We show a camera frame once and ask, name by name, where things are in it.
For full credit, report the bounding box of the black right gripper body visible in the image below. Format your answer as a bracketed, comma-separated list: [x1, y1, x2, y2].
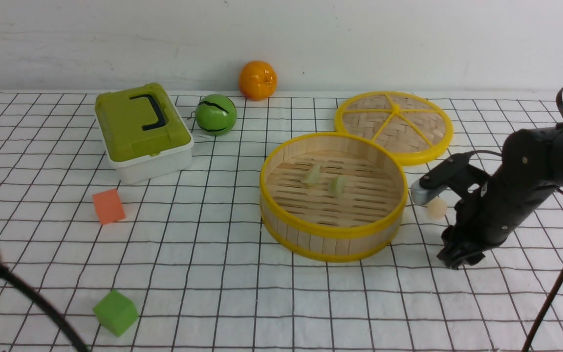
[437, 183, 531, 269]

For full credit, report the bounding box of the cream white dumpling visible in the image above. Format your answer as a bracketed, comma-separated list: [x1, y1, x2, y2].
[425, 198, 449, 220]

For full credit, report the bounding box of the pale green dumpling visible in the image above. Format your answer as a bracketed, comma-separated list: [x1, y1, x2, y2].
[328, 176, 347, 199]

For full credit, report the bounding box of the pale yellow-white dumpling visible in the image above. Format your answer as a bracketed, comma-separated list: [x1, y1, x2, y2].
[301, 163, 321, 187]

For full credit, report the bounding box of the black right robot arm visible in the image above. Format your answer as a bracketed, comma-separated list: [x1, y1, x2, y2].
[432, 128, 563, 269]

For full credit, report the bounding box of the bamboo steamer lid yellow rim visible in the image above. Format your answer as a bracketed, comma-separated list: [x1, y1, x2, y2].
[334, 91, 454, 166]

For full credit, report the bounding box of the orange toy fruit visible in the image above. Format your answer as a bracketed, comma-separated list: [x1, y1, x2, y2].
[238, 60, 278, 101]

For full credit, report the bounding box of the green toy ball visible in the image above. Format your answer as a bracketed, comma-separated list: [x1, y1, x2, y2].
[195, 94, 238, 136]

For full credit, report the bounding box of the white black-grid tablecloth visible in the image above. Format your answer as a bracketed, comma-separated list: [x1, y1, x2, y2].
[0, 91, 563, 352]

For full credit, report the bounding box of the green lidded white box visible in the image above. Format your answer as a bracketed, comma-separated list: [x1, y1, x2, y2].
[94, 83, 194, 185]

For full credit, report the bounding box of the orange foam cube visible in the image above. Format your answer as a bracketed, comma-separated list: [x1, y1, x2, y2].
[92, 189, 126, 225]

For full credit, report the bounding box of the green foam cube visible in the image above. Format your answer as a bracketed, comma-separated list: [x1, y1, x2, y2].
[92, 289, 139, 337]

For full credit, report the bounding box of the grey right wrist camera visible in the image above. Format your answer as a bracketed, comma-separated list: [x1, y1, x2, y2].
[410, 153, 490, 206]

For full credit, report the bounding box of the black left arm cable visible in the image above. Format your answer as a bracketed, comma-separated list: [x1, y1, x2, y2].
[0, 254, 90, 352]

